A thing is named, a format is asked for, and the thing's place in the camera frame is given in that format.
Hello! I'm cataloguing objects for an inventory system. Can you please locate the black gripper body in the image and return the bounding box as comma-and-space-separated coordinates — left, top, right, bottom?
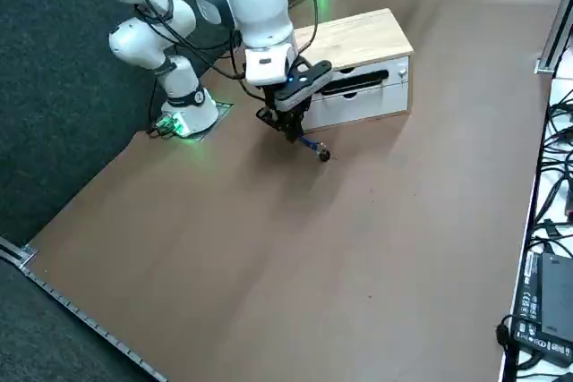
263, 59, 335, 114

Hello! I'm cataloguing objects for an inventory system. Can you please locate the long gripper cable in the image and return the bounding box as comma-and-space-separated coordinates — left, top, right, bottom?
109, 0, 246, 83
295, 0, 324, 64

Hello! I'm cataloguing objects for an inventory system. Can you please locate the wooden drawer box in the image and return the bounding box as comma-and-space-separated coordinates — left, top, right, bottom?
293, 7, 415, 135

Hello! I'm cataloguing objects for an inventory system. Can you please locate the aluminium table edge rail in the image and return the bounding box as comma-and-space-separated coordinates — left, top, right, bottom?
0, 234, 167, 382

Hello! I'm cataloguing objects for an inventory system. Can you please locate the aluminium profile post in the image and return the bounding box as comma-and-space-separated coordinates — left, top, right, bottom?
535, 0, 573, 74

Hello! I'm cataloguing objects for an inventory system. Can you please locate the black adapter cable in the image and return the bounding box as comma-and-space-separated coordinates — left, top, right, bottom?
494, 313, 523, 382

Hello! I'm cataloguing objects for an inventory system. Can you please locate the black power adapter brick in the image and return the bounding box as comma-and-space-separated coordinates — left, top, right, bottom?
513, 250, 573, 336
511, 314, 573, 369

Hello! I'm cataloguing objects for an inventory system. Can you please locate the black loose cable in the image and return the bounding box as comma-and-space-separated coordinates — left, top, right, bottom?
539, 99, 573, 166
535, 171, 573, 229

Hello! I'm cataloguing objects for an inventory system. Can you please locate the key with blue lanyard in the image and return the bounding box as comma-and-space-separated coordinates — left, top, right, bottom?
295, 132, 336, 164

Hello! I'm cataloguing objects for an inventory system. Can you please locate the black drawer handle bar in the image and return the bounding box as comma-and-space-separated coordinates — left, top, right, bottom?
320, 69, 389, 97

